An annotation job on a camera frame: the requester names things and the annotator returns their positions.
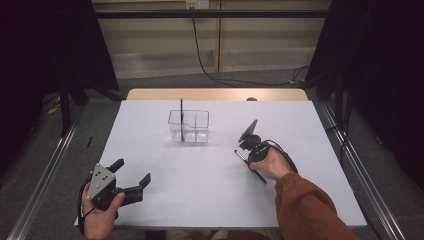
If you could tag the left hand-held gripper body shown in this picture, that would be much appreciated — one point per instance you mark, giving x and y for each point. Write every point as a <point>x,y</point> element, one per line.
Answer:
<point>101,182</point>

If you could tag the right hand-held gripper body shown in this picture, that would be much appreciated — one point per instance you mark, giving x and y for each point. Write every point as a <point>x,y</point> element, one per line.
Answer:
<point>253,143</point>

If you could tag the black makeup brush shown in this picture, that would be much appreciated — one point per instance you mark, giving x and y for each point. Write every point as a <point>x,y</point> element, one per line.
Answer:
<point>242,159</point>

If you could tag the clear acrylic organizer box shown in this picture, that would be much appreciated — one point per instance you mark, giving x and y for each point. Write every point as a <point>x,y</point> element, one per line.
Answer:
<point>190,128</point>

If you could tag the black pen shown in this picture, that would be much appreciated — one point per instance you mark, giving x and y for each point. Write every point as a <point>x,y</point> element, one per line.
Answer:
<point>182,120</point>

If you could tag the person's right hand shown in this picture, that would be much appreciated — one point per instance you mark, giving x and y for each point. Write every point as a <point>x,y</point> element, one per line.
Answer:
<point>271,165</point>

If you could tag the person's left hand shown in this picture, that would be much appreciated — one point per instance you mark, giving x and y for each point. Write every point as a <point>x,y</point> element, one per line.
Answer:
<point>100,220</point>

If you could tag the small black floor object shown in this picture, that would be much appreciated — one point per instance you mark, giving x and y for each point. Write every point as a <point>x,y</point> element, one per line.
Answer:
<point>89,142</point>

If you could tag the white table cover sheet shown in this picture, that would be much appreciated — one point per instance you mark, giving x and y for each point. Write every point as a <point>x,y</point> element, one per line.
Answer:
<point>200,186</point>

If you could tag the wooden table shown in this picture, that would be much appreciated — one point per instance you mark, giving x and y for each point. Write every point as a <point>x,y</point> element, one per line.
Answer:
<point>216,94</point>

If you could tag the dark curtain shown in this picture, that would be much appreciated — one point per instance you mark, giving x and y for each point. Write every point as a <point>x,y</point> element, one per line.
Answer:
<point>40,60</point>
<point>383,66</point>

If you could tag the black horizontal bar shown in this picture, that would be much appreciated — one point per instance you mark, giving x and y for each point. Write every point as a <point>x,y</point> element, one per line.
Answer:
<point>213,14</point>

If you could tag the metal floor rail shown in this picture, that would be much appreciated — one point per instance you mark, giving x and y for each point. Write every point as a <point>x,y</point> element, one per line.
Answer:
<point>363,173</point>
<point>43,176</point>

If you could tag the white wall socket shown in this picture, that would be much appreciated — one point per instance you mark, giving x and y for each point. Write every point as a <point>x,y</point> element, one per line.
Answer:
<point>197,3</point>

